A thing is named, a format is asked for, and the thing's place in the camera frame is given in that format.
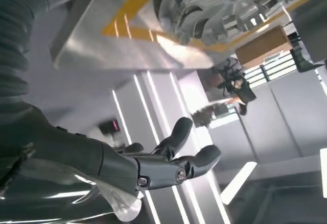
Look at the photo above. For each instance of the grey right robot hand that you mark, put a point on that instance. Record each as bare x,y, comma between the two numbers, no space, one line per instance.
76,155

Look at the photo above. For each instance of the brown cardboard box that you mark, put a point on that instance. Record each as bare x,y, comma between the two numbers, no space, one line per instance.
263,46

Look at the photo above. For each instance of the clear plastic cover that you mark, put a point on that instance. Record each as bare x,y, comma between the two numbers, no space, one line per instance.
76,198

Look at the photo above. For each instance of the person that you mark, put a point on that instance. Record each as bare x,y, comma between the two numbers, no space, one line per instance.
224,100

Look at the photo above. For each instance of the black office chair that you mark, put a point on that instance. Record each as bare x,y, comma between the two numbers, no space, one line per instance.
235,80

